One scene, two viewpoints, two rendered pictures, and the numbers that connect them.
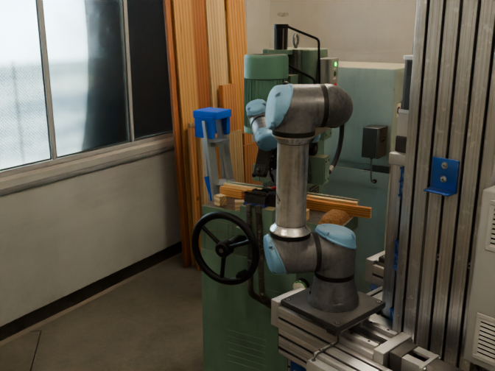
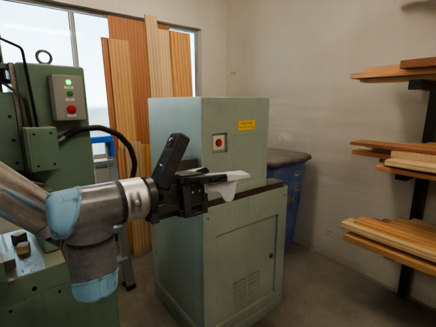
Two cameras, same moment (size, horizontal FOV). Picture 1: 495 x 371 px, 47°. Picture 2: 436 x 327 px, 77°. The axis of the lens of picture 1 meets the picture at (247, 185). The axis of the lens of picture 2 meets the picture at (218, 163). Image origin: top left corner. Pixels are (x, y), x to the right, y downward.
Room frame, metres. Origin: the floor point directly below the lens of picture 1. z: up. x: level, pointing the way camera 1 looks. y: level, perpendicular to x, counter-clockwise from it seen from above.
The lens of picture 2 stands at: (1.70, -1.22, 1.39)
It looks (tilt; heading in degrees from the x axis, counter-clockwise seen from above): 13 degrees down; 19
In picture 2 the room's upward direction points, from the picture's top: straight up
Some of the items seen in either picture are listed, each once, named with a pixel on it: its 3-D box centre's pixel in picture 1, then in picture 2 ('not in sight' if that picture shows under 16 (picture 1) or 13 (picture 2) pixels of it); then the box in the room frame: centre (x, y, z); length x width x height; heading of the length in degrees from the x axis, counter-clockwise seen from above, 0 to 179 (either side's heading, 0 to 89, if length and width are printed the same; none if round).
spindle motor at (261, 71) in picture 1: (265, 93); not in sight; (2.29, -0.07, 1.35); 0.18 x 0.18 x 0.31
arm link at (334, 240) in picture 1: (333, 249); not in sight; (1.55, -0.25, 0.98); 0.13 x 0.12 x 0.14; 101
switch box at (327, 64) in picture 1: (327, 76); (67, 98); (2.51, -0.35, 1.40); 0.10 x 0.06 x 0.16; 152
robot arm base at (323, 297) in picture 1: (334, 285); not in sight; (1.55, -0.26, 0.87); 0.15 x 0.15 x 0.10
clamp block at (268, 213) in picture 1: (264, 214); not in sight; (2.08, -0.06, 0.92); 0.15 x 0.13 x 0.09; 62
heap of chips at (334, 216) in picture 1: (334, 215); not in sight; (2.06, -0.33, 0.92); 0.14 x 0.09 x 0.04; 152
